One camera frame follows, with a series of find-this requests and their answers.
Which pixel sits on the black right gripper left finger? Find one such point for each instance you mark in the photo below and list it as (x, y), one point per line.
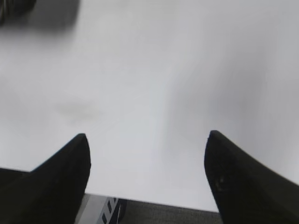
(52, 193)

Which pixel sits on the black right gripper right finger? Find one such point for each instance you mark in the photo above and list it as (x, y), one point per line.
(246, 191)

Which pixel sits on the black wicker basket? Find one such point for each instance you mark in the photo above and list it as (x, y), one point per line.
(14, 8)

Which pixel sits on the black and white striped object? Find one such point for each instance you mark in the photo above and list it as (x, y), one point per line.
(110, 212)

